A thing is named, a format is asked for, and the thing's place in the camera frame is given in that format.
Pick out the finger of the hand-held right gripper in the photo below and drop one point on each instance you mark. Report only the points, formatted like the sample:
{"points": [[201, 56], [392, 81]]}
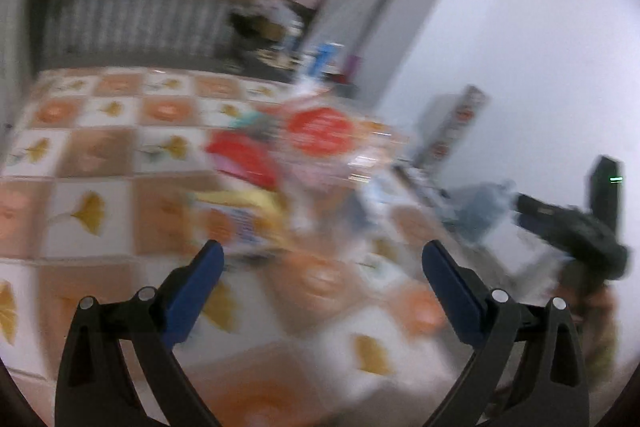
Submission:
{"points": [[532, 209]]}

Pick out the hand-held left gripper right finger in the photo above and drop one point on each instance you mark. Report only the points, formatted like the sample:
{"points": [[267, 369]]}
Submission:
{"points": [[450, 287]]}

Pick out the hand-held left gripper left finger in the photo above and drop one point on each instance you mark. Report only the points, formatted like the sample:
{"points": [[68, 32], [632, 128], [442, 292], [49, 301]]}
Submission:
{"points": [[195, 287]]}

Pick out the orange and blue snack packet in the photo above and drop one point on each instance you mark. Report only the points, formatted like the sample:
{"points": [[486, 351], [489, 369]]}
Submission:
{"points": [[225, 227]]}

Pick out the yellow snack packet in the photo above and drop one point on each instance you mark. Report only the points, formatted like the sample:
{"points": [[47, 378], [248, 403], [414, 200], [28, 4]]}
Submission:
{"points": [[240, 198]]}

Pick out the red snack packet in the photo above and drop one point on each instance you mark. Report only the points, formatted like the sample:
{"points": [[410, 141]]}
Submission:
{"points": [[245, 157]]}

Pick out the clear bag with round red label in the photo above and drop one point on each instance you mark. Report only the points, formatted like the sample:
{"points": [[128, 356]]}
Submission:
{"points": [[320, 129]]}

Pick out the person's right forearm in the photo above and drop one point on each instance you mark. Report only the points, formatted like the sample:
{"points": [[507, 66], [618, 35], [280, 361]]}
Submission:
{"points": [[595, 312]]}

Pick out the pale blue plastic bag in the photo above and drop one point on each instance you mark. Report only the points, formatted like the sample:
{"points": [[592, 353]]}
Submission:
{"points": [[475, 212]]}

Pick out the teal cloth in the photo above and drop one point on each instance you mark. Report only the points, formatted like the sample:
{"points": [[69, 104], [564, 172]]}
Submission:
{"points": [[252, 122]]}

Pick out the purple cup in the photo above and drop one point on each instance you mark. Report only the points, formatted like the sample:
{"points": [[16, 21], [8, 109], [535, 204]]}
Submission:
{"points": [[352, 67]]}

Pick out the blue bottle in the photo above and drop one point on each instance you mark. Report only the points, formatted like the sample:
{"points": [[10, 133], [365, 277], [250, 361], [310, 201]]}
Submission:
{"points": [[325, 57]]}

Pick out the grey ribbed railing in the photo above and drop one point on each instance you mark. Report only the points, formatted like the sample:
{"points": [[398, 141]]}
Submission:
{"points": [[130, 22]]}

